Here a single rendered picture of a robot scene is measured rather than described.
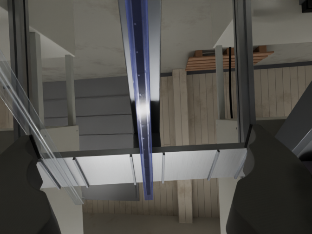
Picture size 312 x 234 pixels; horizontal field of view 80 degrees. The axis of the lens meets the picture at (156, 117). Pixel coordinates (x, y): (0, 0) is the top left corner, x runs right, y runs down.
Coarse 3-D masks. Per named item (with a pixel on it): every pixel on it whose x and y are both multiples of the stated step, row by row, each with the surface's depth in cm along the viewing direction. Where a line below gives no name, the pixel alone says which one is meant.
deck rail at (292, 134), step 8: (304, 96) 36; (296, 104) 38; (304, 104) 36; (296, 112) 38; (304, 112) 36; (288, 120) 41; (296, 120) 39; (304, 120) 36; (280, 128) 44; (288, 128) 41; (296, 128) 39; (304, 128) 36; (280, 136) 44; (288, 136) 41; (296, 136) 39; (304, 136) 37; (288, 144) 41; (296, 144) 39; (304, 144) 38; (296, 152) 41
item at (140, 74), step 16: (128, 0) 11; (144, 0) 11; (128, 16) 12; (144, 16) 12; (128, 32) 13; (144, 32) 13; (144, 48) 13; (144, 64) 14; (144, 80) 15; (144, 96) 16; (144, 112) 17; (144, 128) 19; (144, 144) 20; (144, 160) 22; (144, 176) 25; (144, 192) 28
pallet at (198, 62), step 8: (232, 48) 279; (256, 48) 285; (264, 48) 275; (200, 56) 283; (208, 56) 282; (224, 56) 282; (232, 56) 284; (256, 56) 293; (264, 56) 292; (192, 64) 319; (200, 64) 320; (208, 64) 323; (224, 64) 331; (232, 64) 330
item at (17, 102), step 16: (0, 64) 14; (0, 80) 14; (16, 80) 15; (0, 96) 15; (16, 96) 15; (16, 112) 16; (32, 112) 17; (32, 128) 18; (48, 144) 20; (48, 160) 21; (64, 176) 24; (80, 192) 28
